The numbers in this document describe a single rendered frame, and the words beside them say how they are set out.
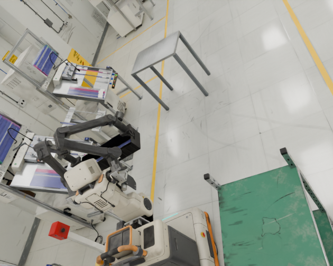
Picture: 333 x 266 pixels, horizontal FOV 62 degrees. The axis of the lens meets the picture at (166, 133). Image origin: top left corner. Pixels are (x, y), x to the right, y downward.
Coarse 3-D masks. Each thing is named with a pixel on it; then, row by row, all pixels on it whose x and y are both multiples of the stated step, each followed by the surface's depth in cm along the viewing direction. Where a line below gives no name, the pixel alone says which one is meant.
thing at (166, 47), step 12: (168, 36) 356; (180, 36) 350; (156, 48) 358; (168, 48) 337; (144, 60) 359; (156, 60) 338; (180, 60) 331; (132, 72) 361; (156, 72) 406; (144, 84) 374; (168, 84) 423; (156, 96) 390; (168, 108) 406
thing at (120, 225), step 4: (140, 216) 210; (144, 216) 218; (152, 216) 226; (132, 220) 212; (136, 220) 210; (140, 220) 211; (144, 220) 212; (148, 220) 226; (152, 220) 223; (120, 224) 222; (124, 224) 214; (128, 224) 212; (140, 224) 209; (144, 224) 217; (116, 228) 223; (120, 228) 220
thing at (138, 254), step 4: (140, 248) 178; (136, 252) 175; (140, 252) 175; (132, 256) 177; (136, 256) 176; (140, 256) 177; (104, 260) 189; (124, 260) 180; (128, 260) 178; (136, 260) 176; (140, 260) 179; (144, 260) 182; (104, 264) 186; (108, 264) 189; (112, 264) 184; (116, 264) 182; (120, 264) 177; (124, 264) 171; (128, 264) 169; (132, 264) 171; (136, 264) 175
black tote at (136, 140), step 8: (120, 136) 229; (136, 136) 222; (104, 144) 234; (112, 144) 235; (120, 144) 236; (128, 144) 212; (136, 144) 216; (128, 152) 219; (104, 160) 223; (120, 160) 225; (104, 168) 230
